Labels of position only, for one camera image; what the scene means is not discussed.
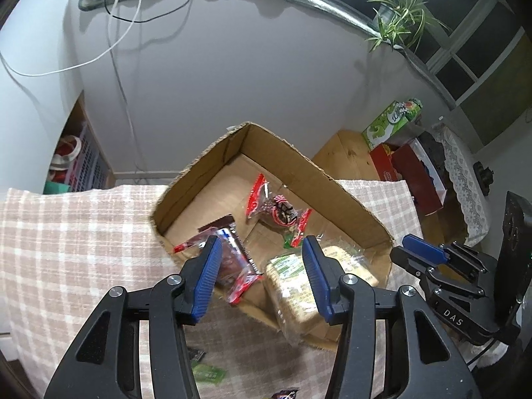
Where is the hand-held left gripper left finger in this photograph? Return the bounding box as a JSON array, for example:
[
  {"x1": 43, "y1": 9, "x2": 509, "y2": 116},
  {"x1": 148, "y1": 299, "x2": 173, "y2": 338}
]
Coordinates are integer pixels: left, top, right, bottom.
[{"x1": 44, "y1": 235, "x2": 223, "y2": 399}]

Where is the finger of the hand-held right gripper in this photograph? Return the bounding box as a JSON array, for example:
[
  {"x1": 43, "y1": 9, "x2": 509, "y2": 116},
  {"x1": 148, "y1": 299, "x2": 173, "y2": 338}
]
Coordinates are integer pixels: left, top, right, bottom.
[
  {"x1": 401, "y1": 234, "x2": 450, "y2": 264},
  {"x1": 390, "y1": 246, "x2": 434, "y2": 278}
]

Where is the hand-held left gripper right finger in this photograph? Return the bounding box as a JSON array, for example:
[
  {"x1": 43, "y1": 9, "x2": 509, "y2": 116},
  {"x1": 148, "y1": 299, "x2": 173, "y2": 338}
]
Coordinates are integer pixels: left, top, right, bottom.
[{"x1": 301, "y1": 235, "x2": 483, "y2": 399}]

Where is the dark snack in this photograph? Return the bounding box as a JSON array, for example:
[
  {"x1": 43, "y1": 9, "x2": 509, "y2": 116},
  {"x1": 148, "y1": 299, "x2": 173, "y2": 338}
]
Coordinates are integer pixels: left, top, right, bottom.
[{"x1": 172, "y1": 233, "x2": 264, "y2": 306}]

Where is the sliced bread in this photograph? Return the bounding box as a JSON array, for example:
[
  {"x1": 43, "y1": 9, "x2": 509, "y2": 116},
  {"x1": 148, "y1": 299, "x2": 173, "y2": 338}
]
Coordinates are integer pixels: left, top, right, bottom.
[{"x1": 266, "y1": 243, "x2": 381, "y2": 347}]

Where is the chocolate bar with blue label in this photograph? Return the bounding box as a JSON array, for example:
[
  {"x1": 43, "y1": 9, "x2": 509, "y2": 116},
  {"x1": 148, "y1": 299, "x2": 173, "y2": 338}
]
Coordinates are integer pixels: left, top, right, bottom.
[{"x1": 197, "y1": 215, "x2": 256, "y2": 267}]

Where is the patterned snack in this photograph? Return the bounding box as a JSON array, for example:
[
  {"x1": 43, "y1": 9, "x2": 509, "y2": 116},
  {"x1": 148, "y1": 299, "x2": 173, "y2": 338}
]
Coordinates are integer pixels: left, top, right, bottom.
[{"x1": 245, "y1": 173, "x2": 313, "y2": 247}]

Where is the cardboard box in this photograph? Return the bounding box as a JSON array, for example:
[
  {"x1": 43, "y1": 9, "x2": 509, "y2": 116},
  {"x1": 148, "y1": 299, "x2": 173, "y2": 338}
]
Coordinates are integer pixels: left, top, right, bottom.
[{"x1": 150, "y1": 121, "x2": 395, "y2": 352}]

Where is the dark red box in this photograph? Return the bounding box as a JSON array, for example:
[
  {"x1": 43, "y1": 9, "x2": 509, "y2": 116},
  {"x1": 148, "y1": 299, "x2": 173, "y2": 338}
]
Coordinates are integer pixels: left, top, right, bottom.
[{"x1": 391, "y1": 139, "x2": 450, "y2": 217}]

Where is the white lace cloth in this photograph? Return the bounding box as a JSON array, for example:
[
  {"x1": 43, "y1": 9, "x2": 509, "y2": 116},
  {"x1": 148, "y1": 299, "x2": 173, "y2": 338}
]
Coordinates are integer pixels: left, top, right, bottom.
[{"x1": 430, "y1": 122, "x2": 489, "y2": 246}]

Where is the light green wrapped candy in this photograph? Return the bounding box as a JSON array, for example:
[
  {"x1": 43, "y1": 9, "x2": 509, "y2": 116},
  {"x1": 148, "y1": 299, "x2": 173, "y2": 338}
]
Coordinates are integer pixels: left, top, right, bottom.
[{"x1": 192, "y1": 361, "x2": 227, "y2": 383}]

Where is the bright red box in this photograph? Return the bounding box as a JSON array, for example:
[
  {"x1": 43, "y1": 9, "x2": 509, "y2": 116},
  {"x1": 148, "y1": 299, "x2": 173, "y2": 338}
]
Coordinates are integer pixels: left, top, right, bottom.
[{"x1": 369, "y1": 143, "x2": 404, "y2": 181}]

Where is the small dark figure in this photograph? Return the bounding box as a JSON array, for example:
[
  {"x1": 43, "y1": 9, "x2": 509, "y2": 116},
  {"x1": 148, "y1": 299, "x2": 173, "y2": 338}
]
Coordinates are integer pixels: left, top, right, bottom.
[{"x1": 474, "y1": 161, "x2": 495, "y2": 196}]

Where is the black cloth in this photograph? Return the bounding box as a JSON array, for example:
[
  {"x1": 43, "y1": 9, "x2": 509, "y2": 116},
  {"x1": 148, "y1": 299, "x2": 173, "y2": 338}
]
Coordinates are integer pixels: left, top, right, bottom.
[{"x1": 416, "y1": 131, "x2": 445, "y2": 167}]

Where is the green printed carton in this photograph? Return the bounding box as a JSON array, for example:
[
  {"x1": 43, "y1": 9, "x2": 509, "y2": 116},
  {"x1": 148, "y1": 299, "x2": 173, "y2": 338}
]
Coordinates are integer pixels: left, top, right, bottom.
[{"x1": 361, "y1": 97, "x2": 424, "y2": 150}]

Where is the checkered beige tablecloth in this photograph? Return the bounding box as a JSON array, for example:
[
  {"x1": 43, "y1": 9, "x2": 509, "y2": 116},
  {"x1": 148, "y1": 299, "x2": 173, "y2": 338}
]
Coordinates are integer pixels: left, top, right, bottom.
[{"x1": 0, "y1": 179, "x2": 422, "y2": 399}]

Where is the pink plastic basket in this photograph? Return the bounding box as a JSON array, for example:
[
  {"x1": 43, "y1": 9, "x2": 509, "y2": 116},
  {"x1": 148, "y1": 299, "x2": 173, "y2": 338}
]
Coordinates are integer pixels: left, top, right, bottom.
[{"x1": 68, "y1": 120, "x2": 111, "y2": 192}]

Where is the red and white bag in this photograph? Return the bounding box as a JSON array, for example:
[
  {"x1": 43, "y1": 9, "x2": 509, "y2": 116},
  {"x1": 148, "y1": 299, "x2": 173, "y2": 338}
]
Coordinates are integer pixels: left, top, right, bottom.
[{"x1": 48, "y1": 135, "x2": 81, "y2": 184}]

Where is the potted spider plant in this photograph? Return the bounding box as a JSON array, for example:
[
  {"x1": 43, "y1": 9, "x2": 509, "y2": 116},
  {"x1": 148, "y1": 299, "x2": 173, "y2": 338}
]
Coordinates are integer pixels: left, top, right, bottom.
[{"x1": 361, "y1": 0, "x2": 452, "y2": 53}]

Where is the thin grey cable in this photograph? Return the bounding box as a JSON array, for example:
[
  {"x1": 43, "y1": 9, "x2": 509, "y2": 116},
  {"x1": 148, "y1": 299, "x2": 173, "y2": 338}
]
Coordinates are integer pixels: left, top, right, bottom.
[{"x1": 106, "y1": 29, "x2": 142, "y2": 175}]

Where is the window with white frame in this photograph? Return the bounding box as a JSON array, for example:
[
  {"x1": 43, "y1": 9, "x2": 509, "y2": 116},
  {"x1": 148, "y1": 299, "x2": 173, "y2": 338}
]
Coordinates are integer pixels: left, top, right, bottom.
[{"x1": 411, "y1": 0, "x2": 526, "y2": 104}]

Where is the long white cable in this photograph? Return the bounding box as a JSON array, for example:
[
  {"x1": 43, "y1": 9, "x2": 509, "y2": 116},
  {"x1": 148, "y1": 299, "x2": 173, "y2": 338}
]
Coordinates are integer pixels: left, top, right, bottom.
[{"x1": 0, "y1": 0, "x2": 144, "y2": 77}]

